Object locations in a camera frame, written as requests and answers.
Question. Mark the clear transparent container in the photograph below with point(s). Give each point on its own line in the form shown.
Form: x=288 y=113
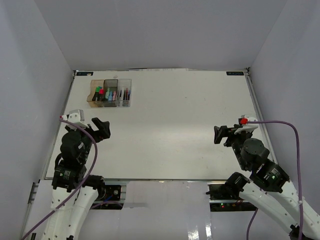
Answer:
x=122 y=84

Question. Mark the blue table label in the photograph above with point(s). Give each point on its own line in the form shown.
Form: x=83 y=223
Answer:
x=234 y=73
x=84 y=73

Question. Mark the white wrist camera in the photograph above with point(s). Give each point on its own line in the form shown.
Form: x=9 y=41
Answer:
x=75 y=117
x=246 y=124

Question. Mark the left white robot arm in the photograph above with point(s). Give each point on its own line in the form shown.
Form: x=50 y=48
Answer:
x=74 y=188

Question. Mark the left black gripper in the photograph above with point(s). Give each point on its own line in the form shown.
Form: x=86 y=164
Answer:
x=99 y=134

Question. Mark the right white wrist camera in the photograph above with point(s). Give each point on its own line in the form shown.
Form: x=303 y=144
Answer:
x=246 y=124

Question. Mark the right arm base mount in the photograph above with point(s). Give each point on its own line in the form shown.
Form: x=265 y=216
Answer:
x=221 y=201

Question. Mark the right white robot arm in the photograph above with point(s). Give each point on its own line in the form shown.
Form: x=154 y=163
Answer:
x=268 y=187

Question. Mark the amber transparent container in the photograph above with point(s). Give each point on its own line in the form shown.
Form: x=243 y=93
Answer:
x=93 y=85

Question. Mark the mint green correction tape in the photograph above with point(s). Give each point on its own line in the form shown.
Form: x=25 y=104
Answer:
x=107 y=93

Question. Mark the green cap black highlighter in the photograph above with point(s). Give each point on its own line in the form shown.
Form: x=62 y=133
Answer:
x=96 y=93

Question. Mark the left blue table label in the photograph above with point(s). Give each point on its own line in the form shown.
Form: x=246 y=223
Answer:
x=84 y=73

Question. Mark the red pen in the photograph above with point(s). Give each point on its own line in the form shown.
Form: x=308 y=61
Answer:
x=127 y=94

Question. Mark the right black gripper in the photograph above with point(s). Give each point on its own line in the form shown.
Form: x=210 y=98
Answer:
x=223 y=132

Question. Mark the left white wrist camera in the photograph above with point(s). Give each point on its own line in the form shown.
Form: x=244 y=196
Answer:
x=75 y=117

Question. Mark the right blue table label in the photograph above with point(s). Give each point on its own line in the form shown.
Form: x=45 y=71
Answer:
x=234 y=73

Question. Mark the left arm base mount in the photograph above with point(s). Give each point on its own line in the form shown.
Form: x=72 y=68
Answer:
x=109 y=199

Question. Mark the pink cap black highlighter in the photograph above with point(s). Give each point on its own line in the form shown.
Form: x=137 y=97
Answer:
x=101 y=94

